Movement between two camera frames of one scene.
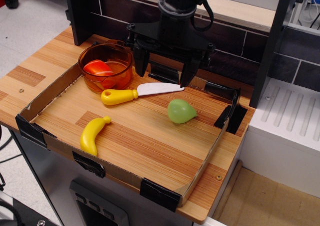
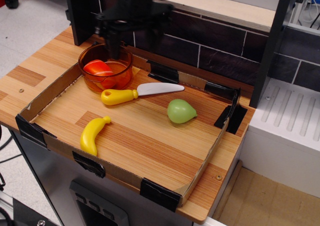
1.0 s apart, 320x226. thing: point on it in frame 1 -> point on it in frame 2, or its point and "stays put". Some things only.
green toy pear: (179, 111) stays put
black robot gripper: (173, 34) -> (137, 10)
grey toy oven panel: (95, 209) stays put
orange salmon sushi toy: (97, 67) stays put
